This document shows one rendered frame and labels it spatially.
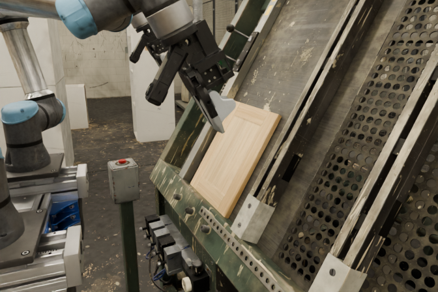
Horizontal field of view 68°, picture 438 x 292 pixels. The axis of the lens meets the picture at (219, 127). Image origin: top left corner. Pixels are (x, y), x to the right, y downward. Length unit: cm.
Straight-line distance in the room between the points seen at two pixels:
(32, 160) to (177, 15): 91
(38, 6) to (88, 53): 849
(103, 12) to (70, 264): 60
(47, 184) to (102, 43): 798
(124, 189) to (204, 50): 109
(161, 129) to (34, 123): 382
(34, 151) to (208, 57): 90
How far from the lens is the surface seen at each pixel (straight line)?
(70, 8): 59
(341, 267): 80
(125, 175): 157
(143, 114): 496
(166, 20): 57
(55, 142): 350
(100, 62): 923
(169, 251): 125
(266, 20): 153
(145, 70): 487
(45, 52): 337
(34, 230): 95
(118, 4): 58
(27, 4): 75
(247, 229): 101
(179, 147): 167
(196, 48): 60
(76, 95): 608
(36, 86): 144
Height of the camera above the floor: 149
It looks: 15 degrees down
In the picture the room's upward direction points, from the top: straight up
